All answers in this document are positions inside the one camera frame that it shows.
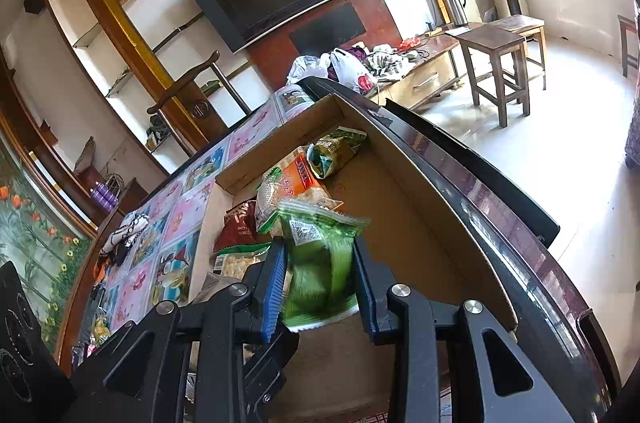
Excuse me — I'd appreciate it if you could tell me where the fruit print tablecloth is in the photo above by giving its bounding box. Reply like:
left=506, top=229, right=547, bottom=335
left=87, top=86, right=316, bottom=349

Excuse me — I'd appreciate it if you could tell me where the plaid cloth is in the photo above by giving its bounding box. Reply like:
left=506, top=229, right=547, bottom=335
left=362, top=44, right=416, bottom=81

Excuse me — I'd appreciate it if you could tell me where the low wooden television stand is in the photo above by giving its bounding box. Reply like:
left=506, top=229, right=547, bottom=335
left=370, top=34, right=463, bottom=111

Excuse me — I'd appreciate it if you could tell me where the orange label cracker packet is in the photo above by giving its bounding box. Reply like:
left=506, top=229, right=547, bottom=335
left=255, top=153, right=346, bottom=236

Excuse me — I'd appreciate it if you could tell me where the dark red snack packet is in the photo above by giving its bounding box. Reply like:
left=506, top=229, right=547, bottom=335
left=214, top=198, right=273, bottom=254

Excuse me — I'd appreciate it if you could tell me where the dark wooden stool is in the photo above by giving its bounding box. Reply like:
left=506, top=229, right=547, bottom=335
left=454, top=23, right=532, bottom=129

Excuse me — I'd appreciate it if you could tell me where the yellow green label cracker packet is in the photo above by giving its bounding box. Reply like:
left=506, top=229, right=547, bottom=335
left=212, top=240, right=273, bottom=279

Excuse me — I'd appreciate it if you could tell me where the red print plastic bag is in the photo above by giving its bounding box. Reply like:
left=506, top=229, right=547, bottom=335
left=329, top=48, right=381, bottom=93

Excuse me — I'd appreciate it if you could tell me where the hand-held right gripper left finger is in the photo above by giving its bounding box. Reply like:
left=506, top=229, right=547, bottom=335
left=65, top=239, right=301, bottom=423

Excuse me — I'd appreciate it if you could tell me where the floral wall poster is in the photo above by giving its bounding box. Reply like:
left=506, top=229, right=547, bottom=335
left=0, top=138, right=93, bottom=344

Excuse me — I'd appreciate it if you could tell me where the black rectangular wall panel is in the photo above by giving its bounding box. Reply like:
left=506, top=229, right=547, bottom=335
left=289, top=2, right=366, bottom=55

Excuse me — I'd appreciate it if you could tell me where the large green snack packet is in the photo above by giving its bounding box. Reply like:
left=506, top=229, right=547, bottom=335
left=277, top=198, right=372, bottom=334

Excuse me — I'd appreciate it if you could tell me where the steel kettle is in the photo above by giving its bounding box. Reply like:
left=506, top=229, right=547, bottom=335
left=442, top=0, right=469, bottom=28

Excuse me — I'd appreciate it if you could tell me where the dark green bag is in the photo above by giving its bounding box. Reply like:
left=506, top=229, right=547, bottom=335
left=145, top=113, right=173, bottom=151

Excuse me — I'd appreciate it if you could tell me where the wooden chair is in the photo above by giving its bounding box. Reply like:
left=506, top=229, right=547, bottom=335
left=146, top=50, right=253, bottom=159

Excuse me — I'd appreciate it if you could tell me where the orange black cloth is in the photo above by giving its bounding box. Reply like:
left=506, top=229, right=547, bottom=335
left=90, top=253, right=132, bottom=299

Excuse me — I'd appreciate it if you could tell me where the white chain print scarf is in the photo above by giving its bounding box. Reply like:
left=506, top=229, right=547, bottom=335
left=97, top=212, right=151, bottom=261

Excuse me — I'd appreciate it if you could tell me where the small green snack packet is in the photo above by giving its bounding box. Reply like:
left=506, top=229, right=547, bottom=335
left=306, top=126, right=368, bottom=180

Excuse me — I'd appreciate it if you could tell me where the yellow snack packet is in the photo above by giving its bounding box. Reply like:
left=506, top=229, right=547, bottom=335
left=90, top=318, right=112, bottom=345

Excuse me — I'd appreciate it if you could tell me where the white plastic bag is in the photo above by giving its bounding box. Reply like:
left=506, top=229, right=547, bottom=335
left=286, top=53, right=333, bottom=85

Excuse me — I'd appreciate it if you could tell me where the wooden side cabinet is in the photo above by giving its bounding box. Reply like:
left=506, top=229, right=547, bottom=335
left=75, top=177, right=151, bottom=229

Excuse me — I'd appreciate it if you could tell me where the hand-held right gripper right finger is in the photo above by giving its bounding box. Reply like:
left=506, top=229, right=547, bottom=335
left=352, top=237, right=576, bottom=423

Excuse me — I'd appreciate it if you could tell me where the cardboard box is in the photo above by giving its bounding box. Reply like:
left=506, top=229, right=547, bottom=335
left=187, top=94, right=518, bottom=423

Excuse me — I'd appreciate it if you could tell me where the light wooden stool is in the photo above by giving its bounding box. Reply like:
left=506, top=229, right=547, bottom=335
left=492, top=14, right=548, bottom=91

